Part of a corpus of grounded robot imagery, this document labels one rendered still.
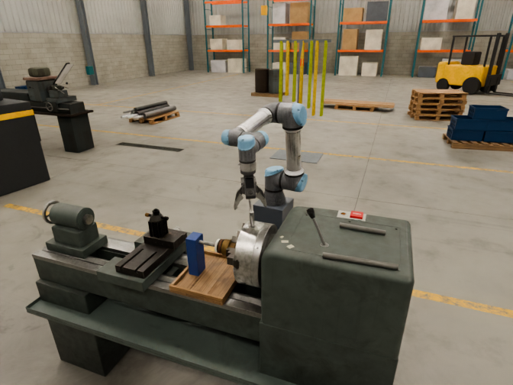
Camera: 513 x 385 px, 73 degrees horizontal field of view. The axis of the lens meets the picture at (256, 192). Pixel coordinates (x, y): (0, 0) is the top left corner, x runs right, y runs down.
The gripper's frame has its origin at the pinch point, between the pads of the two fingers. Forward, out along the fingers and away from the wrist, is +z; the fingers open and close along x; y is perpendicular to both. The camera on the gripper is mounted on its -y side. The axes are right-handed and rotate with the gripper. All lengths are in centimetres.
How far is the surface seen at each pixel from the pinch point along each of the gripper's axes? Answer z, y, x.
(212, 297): 39.3, -14.7, 21.8
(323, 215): 7.8, 1.4, -35.7
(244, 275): 23.9, -18.2, 5.5
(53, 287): 62, 29, 122
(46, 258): 44, 34, 122
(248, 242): 10.2, -11.8, 2.5
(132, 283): 39, 0, 63
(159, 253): 34, 16, 51
